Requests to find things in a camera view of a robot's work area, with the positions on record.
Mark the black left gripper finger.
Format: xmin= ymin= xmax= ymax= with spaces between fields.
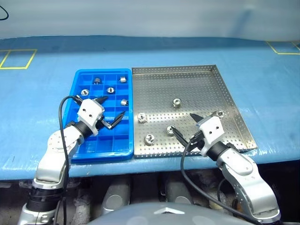
xmin=93 ymin=96 xmax=109 ymax=105
xmin=107 ymin=111 xmax=126 ymax=131

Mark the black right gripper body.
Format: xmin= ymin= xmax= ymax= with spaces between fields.
xmin=187 ymin=132 xmax=207 ymax=151

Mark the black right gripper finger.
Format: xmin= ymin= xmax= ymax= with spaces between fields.
xmin=172 ymin=127 xmax=189 ymax=146
xmin=189 ymin=113 xmax=204 ymax=124

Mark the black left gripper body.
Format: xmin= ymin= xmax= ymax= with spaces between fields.
xmin=94 ymin=114 xmax=113 ymax=131

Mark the blue compartment tray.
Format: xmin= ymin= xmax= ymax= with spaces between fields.
xmin=69 ymin=68 xmax=135 ymax=164

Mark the perforated metal tray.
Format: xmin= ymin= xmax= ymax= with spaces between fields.
xmin=131 ymin=63 xmax=258 ymax=160

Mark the grey rounded metal housing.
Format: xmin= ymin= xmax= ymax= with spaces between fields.
xmin=165 ymin=182 xmax=193 ymax=205
xmin=102 ymin=182 xmax=131 ymax=214

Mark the blue plastic table cover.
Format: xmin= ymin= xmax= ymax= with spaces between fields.
xmin=0 ymin=35 xmax=300 ymax=181

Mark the grey robot torso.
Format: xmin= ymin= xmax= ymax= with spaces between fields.
xmin=86 ymin=202 xmax=256 ymax=225

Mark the white foam backdrop sheet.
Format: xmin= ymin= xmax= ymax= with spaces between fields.
xmin=0 ymin=0 xmax=300 ymax=43

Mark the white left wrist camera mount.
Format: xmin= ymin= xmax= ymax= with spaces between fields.
xmin=77 ymin=98 xmax=105 ymax=136

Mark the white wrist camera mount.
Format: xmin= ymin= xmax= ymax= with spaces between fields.
xmin=199 ymin=116 xmax=225 ymax=157
xmin=77 ymin=98 xmax=105 ymax=136

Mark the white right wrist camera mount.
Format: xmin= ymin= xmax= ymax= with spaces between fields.
xmin=199 ymin=116 xmax=225 ymax=157

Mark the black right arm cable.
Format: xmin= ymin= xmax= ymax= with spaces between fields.
xmin=180 ymin=133 xmax=258 ymax=225

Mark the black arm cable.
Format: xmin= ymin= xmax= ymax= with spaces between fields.
xmin=180 ymin=133 xmax=258 ymax=225
xmin=55 ymin=95 xmax=83 ymax=225

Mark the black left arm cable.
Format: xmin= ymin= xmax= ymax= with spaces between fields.
xmin=55 ymin=95 xmax=83 ymax=225

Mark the thin black background cable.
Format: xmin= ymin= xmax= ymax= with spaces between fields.
xmin=0 ymin=5 xmax=9 ymax=21

